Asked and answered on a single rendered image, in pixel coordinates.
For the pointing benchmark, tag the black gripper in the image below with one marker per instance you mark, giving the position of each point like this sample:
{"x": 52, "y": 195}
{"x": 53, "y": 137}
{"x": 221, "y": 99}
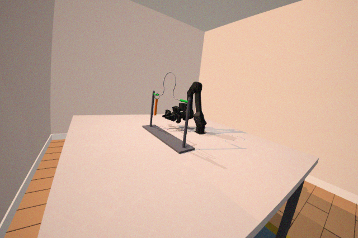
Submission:
{"x": 172, "y": 116}

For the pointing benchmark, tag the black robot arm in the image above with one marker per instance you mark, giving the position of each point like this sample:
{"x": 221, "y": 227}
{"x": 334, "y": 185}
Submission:
{"x": 200, "y": 122}

